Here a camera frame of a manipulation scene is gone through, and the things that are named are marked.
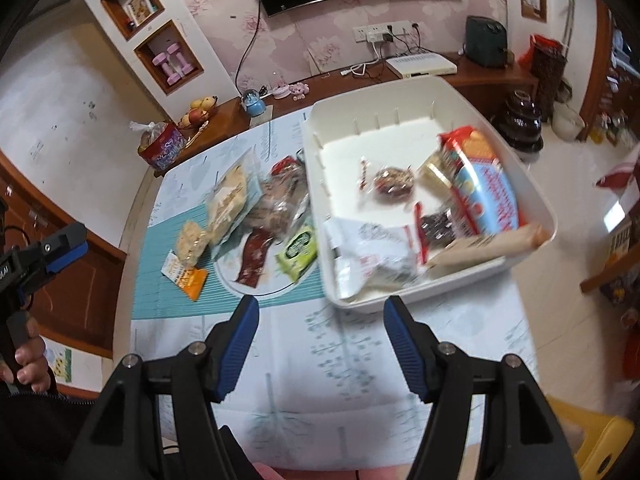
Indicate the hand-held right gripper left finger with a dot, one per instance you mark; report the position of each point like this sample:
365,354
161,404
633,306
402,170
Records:
235,350

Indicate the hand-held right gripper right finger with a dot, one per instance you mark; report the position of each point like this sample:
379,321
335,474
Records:
405,350

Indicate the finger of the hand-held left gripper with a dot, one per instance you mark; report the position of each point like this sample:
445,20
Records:
55,242
67,256

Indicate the orange white snack packet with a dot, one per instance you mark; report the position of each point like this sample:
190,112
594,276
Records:
185,277

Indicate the dark red jerky packet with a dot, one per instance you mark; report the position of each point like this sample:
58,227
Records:
255,255

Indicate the white red-edged wrapper packet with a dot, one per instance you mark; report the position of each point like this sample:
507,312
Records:
370,250

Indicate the clear square cracker packet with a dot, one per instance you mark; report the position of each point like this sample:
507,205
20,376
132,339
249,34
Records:
192,242

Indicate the green snack packet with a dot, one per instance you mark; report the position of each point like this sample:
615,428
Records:
299,250

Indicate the dark chocolate snack packet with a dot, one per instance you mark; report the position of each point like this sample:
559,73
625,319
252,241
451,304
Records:
440,225

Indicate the beige wafer packet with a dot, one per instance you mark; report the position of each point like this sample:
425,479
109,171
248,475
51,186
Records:
500,245

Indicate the large clear bread packet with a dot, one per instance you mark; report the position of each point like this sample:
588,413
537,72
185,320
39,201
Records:
230,200

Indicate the clear brown pastry packet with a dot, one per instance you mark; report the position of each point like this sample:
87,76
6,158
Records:
277,205

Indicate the small round snack packet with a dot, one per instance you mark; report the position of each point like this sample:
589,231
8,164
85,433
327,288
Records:
395,183

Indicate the gold foil snack packet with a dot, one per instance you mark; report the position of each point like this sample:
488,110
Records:
435,170

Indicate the blue red biscuit packet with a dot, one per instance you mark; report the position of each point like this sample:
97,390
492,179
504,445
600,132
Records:
485,185

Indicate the small red snack packet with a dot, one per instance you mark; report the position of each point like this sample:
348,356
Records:
284,165

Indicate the white plastic storage box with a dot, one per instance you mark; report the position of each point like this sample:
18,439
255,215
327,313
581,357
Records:
350,160

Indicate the person's left forearm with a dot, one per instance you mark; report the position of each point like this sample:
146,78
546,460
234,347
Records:
35,435

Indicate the person's left hand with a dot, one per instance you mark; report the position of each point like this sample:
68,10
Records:
27,365

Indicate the brown wooden door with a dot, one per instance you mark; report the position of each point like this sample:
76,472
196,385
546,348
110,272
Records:
75,280

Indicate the person's pink trouser leg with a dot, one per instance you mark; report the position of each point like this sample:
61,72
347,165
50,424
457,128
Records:
300,473

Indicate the red bucket with plastic bag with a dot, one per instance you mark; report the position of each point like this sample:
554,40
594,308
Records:
162,147

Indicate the bowl of fruit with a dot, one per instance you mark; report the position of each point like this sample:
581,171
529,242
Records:
197,110

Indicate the yellow plastic stool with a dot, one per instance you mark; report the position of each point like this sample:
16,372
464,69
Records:
600,435

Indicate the wooden side table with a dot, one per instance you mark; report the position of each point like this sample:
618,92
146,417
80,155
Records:
610,272

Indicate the white square mat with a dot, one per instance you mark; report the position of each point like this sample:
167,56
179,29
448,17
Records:
265,117

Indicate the blue snow globe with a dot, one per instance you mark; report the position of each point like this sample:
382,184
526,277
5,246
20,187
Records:
252,105

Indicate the framed photo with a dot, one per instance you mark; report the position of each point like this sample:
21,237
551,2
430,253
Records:
143,7

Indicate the pink glass dome ornament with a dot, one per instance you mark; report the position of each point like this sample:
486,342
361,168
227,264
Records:
281,90

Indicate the pink toy figure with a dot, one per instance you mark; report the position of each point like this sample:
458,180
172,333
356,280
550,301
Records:
300,90

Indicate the wooden television cabinet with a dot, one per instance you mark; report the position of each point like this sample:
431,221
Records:
340,86

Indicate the red patterned cloth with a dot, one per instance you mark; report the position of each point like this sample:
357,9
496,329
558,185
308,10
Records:
617,177

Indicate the white plastic bucket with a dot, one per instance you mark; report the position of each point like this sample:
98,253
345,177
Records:
569,122

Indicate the white set-top box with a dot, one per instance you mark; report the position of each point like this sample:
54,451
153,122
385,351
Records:
422,65

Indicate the yellow oil bottle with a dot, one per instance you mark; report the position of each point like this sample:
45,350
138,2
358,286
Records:
596,132

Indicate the dark glass bottle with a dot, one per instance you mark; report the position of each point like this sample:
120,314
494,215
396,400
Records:
612,132

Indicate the red patterned gift bag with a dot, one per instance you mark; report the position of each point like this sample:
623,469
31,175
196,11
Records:
547,75

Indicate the dark green air fryer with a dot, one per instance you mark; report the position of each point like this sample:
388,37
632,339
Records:
485,42

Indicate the metal pole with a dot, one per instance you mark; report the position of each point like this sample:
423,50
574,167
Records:
569,25

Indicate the colourful wall poster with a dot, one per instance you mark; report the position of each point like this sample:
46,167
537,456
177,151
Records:
60,362

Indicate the white wall niche shelf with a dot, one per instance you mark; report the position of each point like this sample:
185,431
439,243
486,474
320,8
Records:
100,15

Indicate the white wall power outlet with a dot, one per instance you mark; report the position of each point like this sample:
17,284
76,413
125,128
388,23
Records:
370,34

